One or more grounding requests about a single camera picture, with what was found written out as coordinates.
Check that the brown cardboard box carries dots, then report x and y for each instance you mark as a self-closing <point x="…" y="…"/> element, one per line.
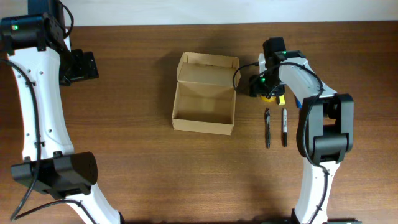
<point x="205" y="99"/>

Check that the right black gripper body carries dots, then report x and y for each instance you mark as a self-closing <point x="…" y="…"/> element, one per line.
<point x="267" y="85"/>

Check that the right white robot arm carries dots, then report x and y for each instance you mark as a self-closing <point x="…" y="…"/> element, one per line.
<point x="325" y="127"/>

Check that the blue whiteboard marker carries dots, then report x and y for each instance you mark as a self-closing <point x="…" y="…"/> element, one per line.
<point x="298" y="103"/>

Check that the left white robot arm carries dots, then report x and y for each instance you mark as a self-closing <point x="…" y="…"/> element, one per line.
<point x="39" y="52"/>

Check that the black clear ballpoint pen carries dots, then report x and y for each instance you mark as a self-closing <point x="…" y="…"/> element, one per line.
<point x="268" y="123"/>

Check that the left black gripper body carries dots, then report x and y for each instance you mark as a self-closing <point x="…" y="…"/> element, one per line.
<point x="76" y="67"/>

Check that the yellow highlighter marker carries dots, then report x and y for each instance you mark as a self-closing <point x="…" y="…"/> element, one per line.
<point x="281" y="100"/>

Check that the black permanent marker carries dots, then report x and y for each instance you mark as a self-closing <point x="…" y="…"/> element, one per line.
<point x="284" y="128"/>

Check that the yellow clear tape roll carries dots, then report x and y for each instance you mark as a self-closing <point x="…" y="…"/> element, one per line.
<point x="268" y="100"/>

